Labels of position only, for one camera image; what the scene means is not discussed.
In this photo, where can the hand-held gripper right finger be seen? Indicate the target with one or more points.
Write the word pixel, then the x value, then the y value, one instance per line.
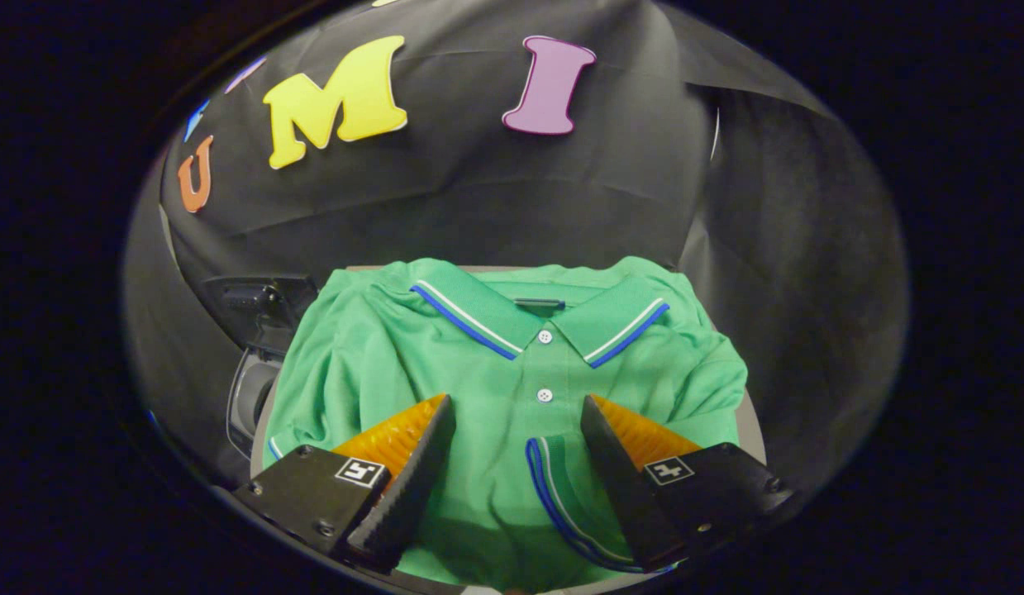
pixel 623 496

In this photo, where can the green polo shirt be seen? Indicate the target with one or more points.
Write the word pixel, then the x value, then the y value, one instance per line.
pixel 495 463

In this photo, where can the grey beige cabinet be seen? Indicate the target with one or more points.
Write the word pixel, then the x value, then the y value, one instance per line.
pixel 754 434

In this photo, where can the transparent washing machine lid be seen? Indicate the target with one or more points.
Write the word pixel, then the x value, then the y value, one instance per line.
pixel 272 306

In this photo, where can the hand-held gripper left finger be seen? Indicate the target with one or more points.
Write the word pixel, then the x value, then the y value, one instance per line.
pixel 408 496

